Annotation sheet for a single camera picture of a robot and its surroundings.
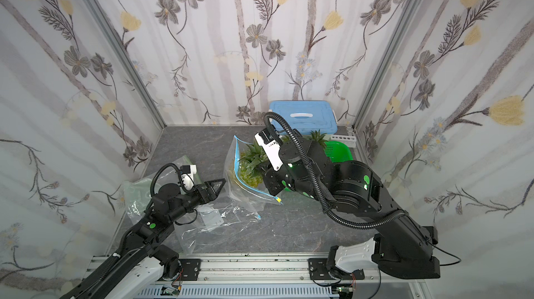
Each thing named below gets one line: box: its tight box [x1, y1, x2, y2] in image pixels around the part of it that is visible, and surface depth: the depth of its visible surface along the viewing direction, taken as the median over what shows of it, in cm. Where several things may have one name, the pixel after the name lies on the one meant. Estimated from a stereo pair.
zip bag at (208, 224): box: [173, 203, 263, 255], surface depth 86 cm
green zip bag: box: [123, 155, 201, 222], surface depth 82 cm
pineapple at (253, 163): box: [237, 141, 272, 188], surface depth 53 cm
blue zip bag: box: [223, 134, 283, 220], surface depth 55 cm
